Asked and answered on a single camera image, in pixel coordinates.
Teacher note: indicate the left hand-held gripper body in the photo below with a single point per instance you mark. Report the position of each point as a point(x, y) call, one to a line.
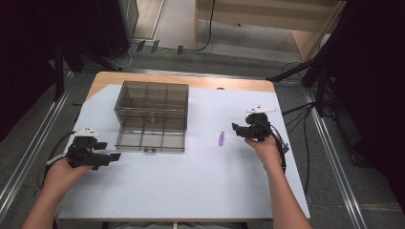
point(80, 152)

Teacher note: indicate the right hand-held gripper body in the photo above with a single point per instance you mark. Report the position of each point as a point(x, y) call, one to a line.
point(258, 125)

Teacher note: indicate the small purple clip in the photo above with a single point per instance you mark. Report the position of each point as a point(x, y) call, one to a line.
point(221, 139)

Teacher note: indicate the clear plastic drawer box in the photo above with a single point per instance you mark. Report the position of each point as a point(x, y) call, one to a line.
point(152, 116)

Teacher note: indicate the person's right hand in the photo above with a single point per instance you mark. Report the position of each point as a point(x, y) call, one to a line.
point(266, 150)

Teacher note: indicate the person's left hand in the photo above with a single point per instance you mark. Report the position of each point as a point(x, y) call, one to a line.
point(63, 175)

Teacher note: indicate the white paper sheet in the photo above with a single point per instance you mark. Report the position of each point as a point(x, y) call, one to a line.
point(203, 178)

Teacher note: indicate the black metal stand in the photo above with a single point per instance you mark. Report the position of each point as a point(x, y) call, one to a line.
point(59, 73)
point(320, 82)

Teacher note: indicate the person's grey clothing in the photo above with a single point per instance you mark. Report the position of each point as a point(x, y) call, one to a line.
point(146, 225)

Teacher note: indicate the wooden table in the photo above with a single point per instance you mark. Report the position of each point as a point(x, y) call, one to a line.
point(143, 77)

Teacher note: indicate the dark curtain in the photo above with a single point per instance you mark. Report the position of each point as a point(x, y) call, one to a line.
point(25, 63)
point(375, 95)

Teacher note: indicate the light wooden furniture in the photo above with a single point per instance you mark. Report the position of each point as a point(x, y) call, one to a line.
point(270, 19)

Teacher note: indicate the dark cabinet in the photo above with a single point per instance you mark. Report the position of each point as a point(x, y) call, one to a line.
point(114, 25)

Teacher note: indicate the metal floor rail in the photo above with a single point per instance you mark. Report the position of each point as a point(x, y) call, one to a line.
point(337, 171)
point(25, 159)

